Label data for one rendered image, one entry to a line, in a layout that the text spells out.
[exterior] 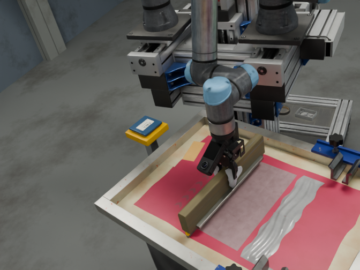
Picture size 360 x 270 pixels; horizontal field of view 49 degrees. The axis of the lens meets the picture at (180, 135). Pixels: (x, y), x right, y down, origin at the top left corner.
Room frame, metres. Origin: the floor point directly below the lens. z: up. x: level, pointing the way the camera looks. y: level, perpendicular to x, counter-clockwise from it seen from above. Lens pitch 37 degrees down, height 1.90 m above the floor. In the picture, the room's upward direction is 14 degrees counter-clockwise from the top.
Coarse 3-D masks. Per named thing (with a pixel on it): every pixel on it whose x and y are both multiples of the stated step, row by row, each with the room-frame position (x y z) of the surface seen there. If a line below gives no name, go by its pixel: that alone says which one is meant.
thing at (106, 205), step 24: (192, 120) 1.27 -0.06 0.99; (168, 144) 1.16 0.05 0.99; (288, 144) 1.01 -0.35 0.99; (312, 144) 0.98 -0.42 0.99; (144, 168) 1.06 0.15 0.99; (120, 192) 0.98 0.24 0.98; (120, 216) 0.87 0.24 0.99; (144, 240) 0.78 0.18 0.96; (168, 240) 0.73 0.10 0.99; (192, 264) 0.64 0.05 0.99
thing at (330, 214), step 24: (192, 168) 1.04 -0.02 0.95; (264, 168) 0.96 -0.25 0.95; (288, 168) 0.93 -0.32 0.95; (240, 192) 0.88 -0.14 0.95; (264, 192) 0.85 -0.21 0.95; (288, 192) 0.83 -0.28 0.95; (336, 192) 0.79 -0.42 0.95; (312, 216) 0.72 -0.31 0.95; (336, 216) 0.70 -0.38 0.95; (336, 240) 0.63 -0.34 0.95
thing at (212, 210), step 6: (258, 162) 0.96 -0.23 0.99; (252, 168) 0.94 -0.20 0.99; (246, 174) 0.92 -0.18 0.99; (240, 180) 0.90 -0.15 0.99; (228, 192) 0.86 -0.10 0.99; (222, 198) 0.84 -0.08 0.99; (216, 204) 0.82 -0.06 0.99; (210, 210) 0.81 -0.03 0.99; (216, 210) 0.81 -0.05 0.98; (204, 216) 0.79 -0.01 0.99; (210, 216) 0.79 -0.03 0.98; (198, 222) 0.77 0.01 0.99; (204, 222) 0.77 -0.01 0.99; (198, 228) 0.76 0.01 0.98
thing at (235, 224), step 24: (168, 192) 0.96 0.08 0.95; (168, 216) 0.85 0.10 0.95; (216, 216) 0.81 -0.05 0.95; (240, 216) 0.78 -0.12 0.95; (264, 216) 0.76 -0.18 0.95; (216, 240) 0.72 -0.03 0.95; (240, 240) 0.70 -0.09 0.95; (288, 240) 0.66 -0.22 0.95; (312, 240) 0.65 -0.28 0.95; (240, 264) 0.63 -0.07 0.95; (288, 264) 0.59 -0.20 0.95; (312, 264) 0.58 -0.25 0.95
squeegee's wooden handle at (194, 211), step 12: (252, 144) 0.98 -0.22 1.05; (252, 156) 0.96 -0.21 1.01; (216, 180) 0.86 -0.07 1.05; (204, 192) 0.82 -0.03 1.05; (216, 192) 0.84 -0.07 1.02; (192, 204) 0.79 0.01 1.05; (204, 204) 0.80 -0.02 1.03; (180, 216) 0.76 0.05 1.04; (192, 216) 0.76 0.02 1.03; (192, 228) 0.75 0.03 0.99
